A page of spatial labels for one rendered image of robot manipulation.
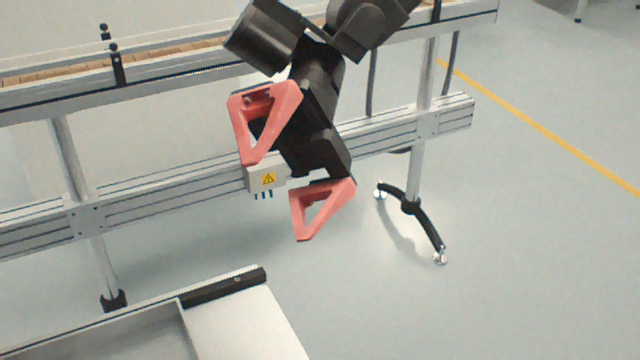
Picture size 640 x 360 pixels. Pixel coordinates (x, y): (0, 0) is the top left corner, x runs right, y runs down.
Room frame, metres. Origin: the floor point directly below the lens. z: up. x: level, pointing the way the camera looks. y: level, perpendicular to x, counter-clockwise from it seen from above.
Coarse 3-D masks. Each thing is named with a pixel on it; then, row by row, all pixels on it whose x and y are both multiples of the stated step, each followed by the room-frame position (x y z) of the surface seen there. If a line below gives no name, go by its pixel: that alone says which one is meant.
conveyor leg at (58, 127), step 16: (48, 128) 1.24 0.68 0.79; (64, 128) 1.25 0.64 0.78; (64, 144) 1.24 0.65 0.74; (64, 160) 1.24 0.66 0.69; (64, 176) 1.24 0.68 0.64; (80, 176) 1.25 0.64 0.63; (80, 192) 1.24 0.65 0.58; (96, 240) 1.24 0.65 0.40; (96, 256) 1.24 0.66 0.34; (96, 272) 1.24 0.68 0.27; (112, 272) 1.26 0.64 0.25; (112, 288) 1.25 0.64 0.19
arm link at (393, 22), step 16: (336, 0) 0.57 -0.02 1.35; (352, 0) 0.54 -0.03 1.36; (368, 0) 0.55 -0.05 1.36; (384, 0) 0.55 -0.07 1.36; (400, 0) 0.55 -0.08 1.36; (416, 0) 0.56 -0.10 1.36; (336, 16) 0.54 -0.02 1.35; (384, 16) 0.55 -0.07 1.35; (400, 16) 0.55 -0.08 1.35; (384, 32) 0.54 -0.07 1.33
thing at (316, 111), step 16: (304, 80) 0.46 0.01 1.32; (320, 80) 0.51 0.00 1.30; (304, 96) 0.45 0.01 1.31; (320, 96) 0.49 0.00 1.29; (336, 96) 0.51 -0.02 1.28; (304, 112) 0.46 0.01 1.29; (320, 112) 0.46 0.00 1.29; (288, 128) 0.47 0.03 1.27; (304, 128) 0.46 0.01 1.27; (320, 128) 0.46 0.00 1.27; (288, 144) 0.47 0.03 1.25; (304, 144) 0.45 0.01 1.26; (288, 160) 0.47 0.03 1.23; (304, 160) 0.47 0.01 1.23; (304, 176) 0.47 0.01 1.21
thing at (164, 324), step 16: (160, 304) 0.56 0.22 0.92; (176, 304) 0.56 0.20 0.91; (112, 320) 0.53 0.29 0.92; (128, 320) 0.53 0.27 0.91; (144, 320) 0.54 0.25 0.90; (160, 320) 0.55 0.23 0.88; (176, 320) 0.55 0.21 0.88; (64, 336) 0.50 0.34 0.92; (80, 336) 0.50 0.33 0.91; (96, 336) 0.51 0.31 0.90; (112, 336) 0.52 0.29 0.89; (128, 336) 0.52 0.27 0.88; (144, 336) 0.52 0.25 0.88; (160, 336) 0.52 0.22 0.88; (176, 336) 0.52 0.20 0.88; (192, 336) 0.50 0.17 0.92; (16, 352) 0.47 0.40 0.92; (32, 352) 0.48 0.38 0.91; (48, 352) 0.49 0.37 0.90; (64, 352) 0.49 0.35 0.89; (80, 352) 0.50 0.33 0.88; (96, 352) 0.50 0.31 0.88; (112, 352) 0.50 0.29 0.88; (128, 352) 0.50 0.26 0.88; (144, 352) 0.50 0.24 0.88; (160, 352) 0.50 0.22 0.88; (176, 352) 0.50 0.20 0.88; (192, 352) 0.50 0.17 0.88
